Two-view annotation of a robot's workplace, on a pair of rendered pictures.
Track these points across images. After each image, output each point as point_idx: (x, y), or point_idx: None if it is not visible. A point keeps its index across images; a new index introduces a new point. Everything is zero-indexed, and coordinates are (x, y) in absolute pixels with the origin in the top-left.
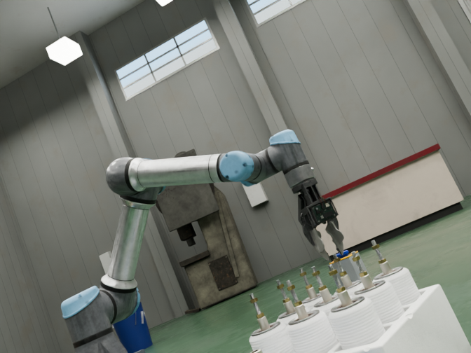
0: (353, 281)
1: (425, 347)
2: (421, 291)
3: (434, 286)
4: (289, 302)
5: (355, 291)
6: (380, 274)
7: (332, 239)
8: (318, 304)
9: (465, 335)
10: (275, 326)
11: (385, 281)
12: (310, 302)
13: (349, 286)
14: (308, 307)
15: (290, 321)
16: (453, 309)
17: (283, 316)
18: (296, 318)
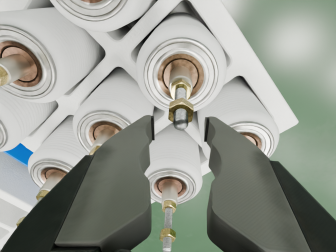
0: (207, 54)
1: None
2: (270, 114)
3: (288, 123)
4: (6, 84)
5: (149, 179)
6: (241, 125)
7: (216, 155)
8: (86, 137)
9: (319, 10)
10: (1, 148)
11: (191, 197)
12: (73, 20)
13: (172, 100)
14: (64, 80)
15: (33, 169)
16: None
17: (1, 86)
18: (42, 163)
